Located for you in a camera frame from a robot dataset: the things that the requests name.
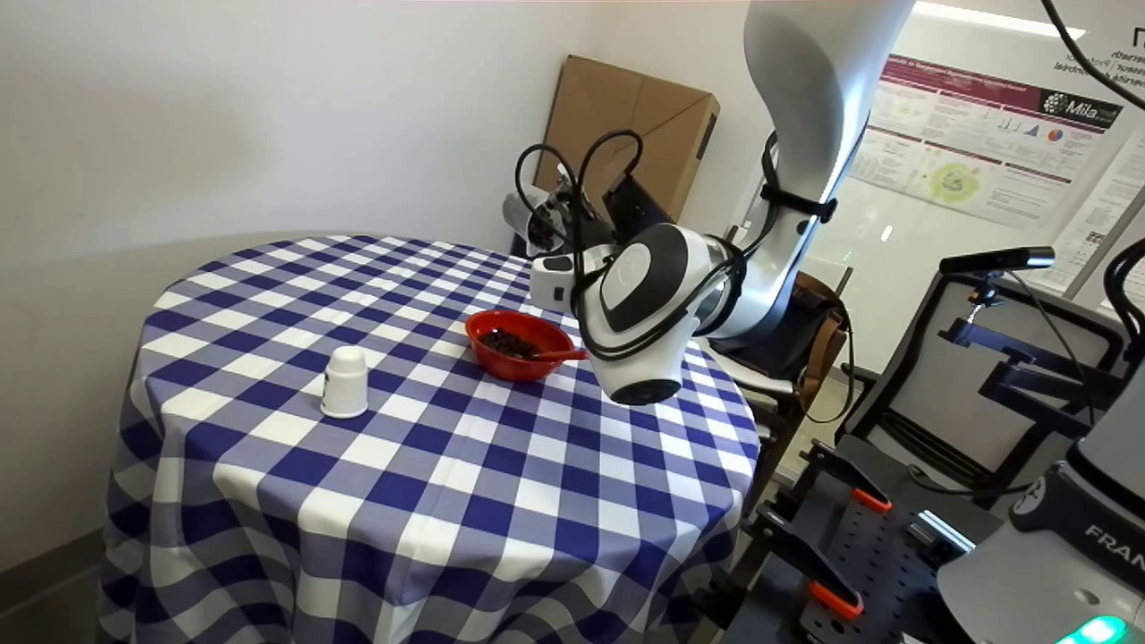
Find grey robot base green light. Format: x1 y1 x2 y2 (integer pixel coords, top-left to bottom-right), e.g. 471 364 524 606
933 353 1145 644

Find black metal frame stand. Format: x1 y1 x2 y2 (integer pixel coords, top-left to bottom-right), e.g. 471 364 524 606
834 242 1139 505

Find wall poster with maroon header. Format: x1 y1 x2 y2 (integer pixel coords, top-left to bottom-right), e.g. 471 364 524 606
852 49 1132 237

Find red bowl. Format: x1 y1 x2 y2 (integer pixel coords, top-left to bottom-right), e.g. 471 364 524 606
462 309 586 386

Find dark coffee beans pile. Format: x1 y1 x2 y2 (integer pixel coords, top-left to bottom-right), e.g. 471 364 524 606
481 325 555 362

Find upturned translucent white cup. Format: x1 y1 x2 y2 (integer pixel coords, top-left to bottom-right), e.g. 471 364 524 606
315 342 372 422

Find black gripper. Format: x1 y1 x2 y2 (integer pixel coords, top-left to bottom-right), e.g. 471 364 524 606
606 175 682 245

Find white paper poster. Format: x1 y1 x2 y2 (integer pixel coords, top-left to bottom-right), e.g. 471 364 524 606
1051 14 1145 313

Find black clamp orange handle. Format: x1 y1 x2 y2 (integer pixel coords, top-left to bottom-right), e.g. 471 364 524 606
802 439 898 517
747 505 871 625

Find black perforated board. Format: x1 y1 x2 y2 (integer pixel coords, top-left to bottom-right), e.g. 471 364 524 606
711 470 994 644

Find black looped cable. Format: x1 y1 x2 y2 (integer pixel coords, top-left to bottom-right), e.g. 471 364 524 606
1101 237 1145 362

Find brown wooden chair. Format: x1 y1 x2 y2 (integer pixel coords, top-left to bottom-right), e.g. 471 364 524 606
711 268 854 480

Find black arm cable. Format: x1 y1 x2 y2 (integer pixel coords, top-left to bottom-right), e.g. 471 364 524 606
512 124 656 313

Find brown cardboard sheet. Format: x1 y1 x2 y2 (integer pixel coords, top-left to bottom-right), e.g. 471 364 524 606
538 49 722 237

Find blue white checkered tablecloth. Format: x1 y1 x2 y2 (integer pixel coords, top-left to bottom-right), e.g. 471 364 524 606
96 228 766 644

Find black hanging cable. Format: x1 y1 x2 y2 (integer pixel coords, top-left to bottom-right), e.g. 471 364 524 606
1035 0 1145 118

